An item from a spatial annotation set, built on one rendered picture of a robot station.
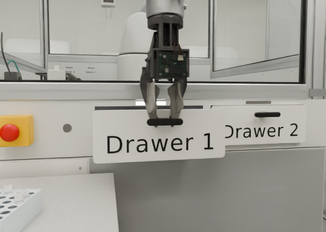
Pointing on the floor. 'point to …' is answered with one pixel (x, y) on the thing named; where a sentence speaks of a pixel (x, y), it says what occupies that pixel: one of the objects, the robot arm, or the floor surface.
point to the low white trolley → (72, 203)
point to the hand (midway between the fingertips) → (163, 120)
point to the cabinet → (205, 190)
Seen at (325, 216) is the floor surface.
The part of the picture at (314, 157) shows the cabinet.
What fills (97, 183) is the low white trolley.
